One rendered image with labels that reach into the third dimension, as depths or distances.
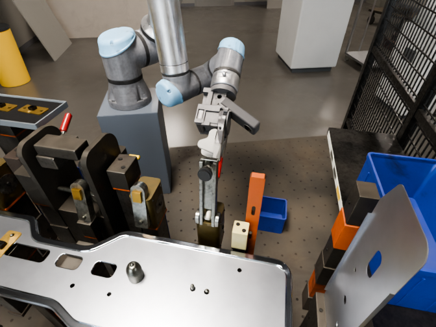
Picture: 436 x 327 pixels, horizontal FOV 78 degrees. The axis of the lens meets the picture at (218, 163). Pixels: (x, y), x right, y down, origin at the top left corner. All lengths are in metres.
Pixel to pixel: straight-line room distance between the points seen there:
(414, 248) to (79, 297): 0.58
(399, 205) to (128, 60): 0.81
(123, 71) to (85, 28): 5.45
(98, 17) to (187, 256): 5.85
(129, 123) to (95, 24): 5.38
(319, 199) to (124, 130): 0.83
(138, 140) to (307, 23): 3.40
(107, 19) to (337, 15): 4.14
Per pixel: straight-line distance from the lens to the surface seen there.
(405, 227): 0.36
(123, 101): 0.97
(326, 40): 4.31
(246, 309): 0.60
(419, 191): 0.86
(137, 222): 0.72
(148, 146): 1.03
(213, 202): 0.58
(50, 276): 0.72
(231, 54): 0.76
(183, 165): 1.32
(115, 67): 0.94
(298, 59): 4.23
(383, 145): 1.04
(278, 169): 1.32
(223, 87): 0.70
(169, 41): 0.72
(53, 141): 0.74
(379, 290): 0.41
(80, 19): 6.36
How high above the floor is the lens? 1.56
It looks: 41 degrees down
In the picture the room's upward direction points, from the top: straight up
